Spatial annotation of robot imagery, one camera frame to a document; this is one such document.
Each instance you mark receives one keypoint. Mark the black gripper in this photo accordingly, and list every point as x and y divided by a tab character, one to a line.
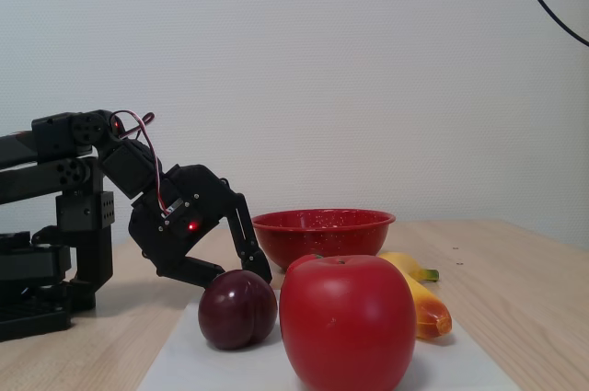
154	240

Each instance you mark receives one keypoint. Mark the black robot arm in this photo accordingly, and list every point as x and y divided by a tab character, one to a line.
50	179

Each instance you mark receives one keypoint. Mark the white paper sheet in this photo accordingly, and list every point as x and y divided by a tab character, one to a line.
184	363

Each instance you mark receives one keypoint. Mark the yellow toy banana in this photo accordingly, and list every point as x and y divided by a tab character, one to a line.
428	303

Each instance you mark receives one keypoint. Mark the red speckled bowl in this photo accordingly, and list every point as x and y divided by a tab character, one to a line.
322	239

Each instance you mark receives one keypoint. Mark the black grid clamp plate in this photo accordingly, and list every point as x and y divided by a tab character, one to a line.
32	317

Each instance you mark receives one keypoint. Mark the dark purple toy plum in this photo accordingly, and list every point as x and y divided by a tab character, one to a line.
237	310

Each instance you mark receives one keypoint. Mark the red toy apple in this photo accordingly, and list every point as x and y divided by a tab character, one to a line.
345	326

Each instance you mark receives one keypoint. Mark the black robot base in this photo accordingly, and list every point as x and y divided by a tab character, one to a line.
27	267

